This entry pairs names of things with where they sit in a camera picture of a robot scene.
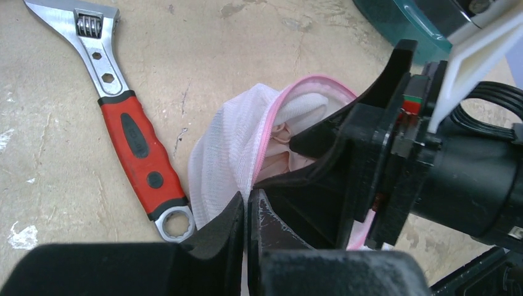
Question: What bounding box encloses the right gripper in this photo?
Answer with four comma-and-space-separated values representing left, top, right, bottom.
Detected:
255, 39, 522, 250

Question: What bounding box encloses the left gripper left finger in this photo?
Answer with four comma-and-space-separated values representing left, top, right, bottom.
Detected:
1, 193, 244, 295

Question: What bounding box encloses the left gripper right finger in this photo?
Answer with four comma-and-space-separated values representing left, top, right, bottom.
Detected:
247, 189, 431, 295

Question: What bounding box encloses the pale pink bra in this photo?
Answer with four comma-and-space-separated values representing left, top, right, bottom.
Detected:
255, 92, 332, 184

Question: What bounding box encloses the pink-trimmed mesh laundry bag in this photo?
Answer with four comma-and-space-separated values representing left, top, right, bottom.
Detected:
188, 75, 356, 229

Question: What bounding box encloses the teal plastic bin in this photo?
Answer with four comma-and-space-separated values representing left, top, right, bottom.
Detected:
353, 0, 451, 65

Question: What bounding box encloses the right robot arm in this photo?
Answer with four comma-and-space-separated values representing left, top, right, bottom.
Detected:
248, 39, 522, 295

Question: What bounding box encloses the red-handled adjustable wrench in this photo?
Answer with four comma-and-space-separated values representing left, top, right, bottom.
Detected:
24, 1, 196, 243

